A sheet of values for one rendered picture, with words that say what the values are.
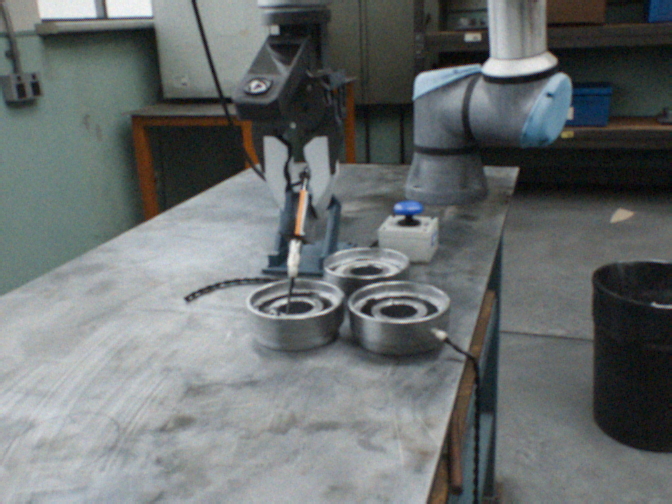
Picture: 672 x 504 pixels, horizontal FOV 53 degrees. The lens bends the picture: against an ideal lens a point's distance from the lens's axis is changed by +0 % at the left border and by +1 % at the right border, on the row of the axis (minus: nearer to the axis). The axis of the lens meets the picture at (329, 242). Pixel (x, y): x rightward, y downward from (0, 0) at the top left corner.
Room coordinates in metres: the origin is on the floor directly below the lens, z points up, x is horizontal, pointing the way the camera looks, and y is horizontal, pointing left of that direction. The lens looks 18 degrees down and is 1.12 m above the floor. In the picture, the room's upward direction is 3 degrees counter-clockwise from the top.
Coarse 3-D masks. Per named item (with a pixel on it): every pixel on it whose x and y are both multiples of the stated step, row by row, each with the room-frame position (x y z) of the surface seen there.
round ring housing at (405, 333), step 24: (360, 288) 0.69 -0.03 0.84; (384, 288) 0.70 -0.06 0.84; (408, 288) 0.70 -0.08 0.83; (432, 288) 0.68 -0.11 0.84; (384, 312) 0.66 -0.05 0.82; (408, 312) 0.67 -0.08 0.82; (360, 336) 0.62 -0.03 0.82; (384, 336) 0.60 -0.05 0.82; (408, 336) 0.60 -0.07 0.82; (432, 336) 0.61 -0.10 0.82
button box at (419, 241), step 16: (384, 224) 0.91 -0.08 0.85; (400, 224) 0.90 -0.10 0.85; (416, 224) 0.89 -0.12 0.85; (432, 224) 0.90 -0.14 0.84; (384, 240) 0.88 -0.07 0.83; (400, 240) 0.88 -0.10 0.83; (416, 240) 0.87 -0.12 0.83; (432, 240) 0.88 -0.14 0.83; (416, 256) 0.87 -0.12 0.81; (432, 256) 0.88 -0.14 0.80
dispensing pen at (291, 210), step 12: (288, 192) 0.70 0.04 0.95; (300, 192) 0.69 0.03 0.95; (288, 204) 0.69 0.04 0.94; (288, 216) 0.68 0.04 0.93; (288, 228) 0.67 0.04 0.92; (288, 240) 0.69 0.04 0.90; (300, 240) 0.68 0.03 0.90; (300, 252) 0.67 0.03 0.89; (288, 264) 0.67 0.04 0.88; (288, 288) 0.66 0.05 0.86; (288, 300) 0.65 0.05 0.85
